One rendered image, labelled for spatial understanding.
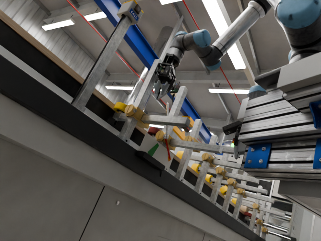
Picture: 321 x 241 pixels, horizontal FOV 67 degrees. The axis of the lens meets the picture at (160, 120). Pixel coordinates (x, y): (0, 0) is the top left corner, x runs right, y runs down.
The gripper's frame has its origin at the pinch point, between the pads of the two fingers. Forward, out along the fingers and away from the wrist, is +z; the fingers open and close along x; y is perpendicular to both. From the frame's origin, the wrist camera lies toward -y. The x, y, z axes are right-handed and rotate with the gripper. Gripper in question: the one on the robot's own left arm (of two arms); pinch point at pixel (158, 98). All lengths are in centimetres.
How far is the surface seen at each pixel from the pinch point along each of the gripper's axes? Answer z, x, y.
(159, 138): 11.5, 0.0, -20.3
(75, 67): -325, -607, -518
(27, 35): 5, -42, 37
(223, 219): 29, 35, -110
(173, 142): 9.9, 5.6, -25.5
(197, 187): 20, 17, -70
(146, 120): 11.0, -1.8, -1.6
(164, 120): 10.5, 7.4, 1.7
